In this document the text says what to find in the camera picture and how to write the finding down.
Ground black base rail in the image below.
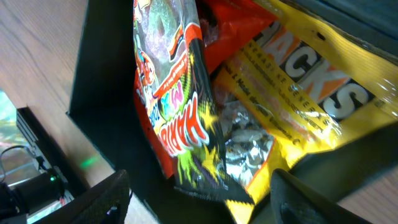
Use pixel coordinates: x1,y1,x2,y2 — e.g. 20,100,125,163
16,107,90,197

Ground yellow candy bag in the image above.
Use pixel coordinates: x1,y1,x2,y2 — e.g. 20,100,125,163
215,1,397,223

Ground black Haribo candy bag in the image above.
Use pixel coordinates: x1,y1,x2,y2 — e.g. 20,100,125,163
133,0,252,203

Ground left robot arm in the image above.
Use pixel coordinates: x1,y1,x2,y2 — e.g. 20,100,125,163
1,173,65,222

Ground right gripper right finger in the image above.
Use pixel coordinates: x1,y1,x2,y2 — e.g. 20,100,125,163
271,169,370,224

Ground red Hacks candy bag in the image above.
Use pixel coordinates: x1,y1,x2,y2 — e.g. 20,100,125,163
134,1,276,178

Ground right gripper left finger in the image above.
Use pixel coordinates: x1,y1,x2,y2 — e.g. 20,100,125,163
32,169,130,224

